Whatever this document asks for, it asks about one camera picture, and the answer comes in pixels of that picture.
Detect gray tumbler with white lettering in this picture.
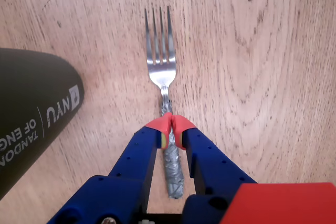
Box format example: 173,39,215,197
0,47,85,201

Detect red wrist camera mount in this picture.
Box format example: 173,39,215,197
219,182,336,224

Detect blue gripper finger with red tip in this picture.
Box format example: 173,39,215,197
172,114,257,196
47,112,173,224

